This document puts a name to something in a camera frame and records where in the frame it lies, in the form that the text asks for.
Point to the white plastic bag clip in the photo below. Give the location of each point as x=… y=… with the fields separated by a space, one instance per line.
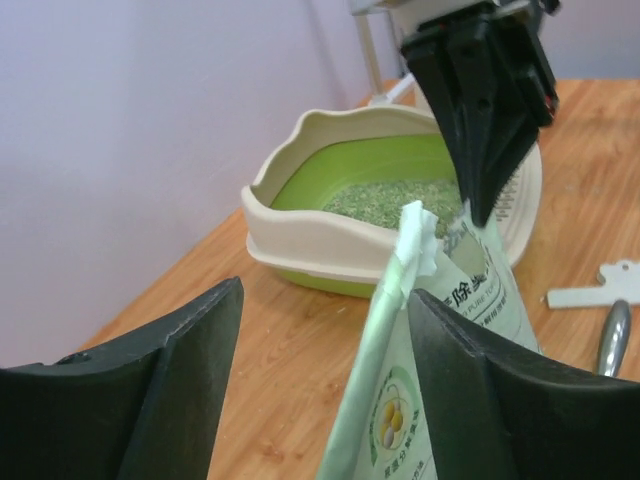
x=617 y=281

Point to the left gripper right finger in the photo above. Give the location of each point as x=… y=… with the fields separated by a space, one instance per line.
x=498 y=410

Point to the metal litter scoop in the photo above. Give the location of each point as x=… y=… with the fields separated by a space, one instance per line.
x=614 y=339

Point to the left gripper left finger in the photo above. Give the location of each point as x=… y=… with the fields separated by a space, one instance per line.
x=144 y=405

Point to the green cat litter bag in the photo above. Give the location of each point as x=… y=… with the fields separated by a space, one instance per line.
x=402 y=391

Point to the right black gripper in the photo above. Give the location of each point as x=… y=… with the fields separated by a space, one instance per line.
x=490 y=86

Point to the beige green litter box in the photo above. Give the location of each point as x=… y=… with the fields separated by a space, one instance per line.
x=324 y=208

